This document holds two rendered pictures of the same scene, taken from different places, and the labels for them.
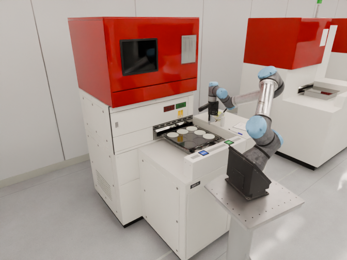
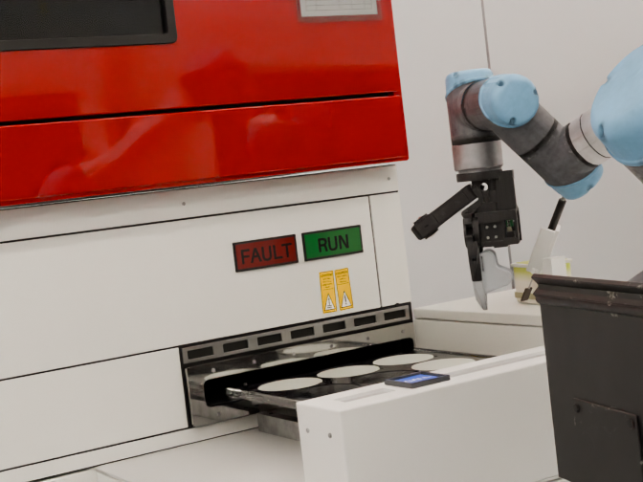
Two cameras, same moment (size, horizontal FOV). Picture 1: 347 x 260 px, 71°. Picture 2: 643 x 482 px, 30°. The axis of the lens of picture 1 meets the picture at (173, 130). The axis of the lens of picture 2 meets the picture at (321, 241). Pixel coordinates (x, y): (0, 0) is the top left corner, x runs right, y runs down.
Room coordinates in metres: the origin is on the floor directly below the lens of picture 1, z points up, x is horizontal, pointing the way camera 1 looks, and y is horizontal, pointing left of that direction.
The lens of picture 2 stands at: (0.07, -0.26, 1.21)
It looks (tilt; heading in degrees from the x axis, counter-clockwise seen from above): 3 degrees down; 6
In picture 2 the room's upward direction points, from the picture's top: 7 degrees counter-clockwise
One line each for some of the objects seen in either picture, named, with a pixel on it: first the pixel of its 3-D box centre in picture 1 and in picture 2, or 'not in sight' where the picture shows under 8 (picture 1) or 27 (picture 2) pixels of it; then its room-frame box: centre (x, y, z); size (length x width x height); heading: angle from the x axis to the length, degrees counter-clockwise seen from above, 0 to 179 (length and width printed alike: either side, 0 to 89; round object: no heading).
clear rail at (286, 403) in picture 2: (173, 142); (285, 403); (1.77, 0.00, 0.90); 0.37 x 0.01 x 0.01; 37
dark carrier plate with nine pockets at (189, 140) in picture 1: (190, 135); (387, 378); (1.88, -0.15, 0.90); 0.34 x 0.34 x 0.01; 37
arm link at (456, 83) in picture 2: (213, 88); (473, 106); (1.92, -0.32, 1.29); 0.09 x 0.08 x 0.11; 22
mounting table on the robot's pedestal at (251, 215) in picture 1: (248, 199); not in sight; (1.24, -0.48, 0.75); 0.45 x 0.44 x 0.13; 28
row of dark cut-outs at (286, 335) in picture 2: (173, 122); (301, 333); (2.04, 0.00, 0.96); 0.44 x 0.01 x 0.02; 127
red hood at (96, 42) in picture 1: (134, 55); (89, 31); (2.19, 0.33, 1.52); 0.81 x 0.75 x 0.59; 127
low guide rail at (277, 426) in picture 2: (184, 149); (346, 440); (1.76, -0.09, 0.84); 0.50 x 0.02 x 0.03; 37
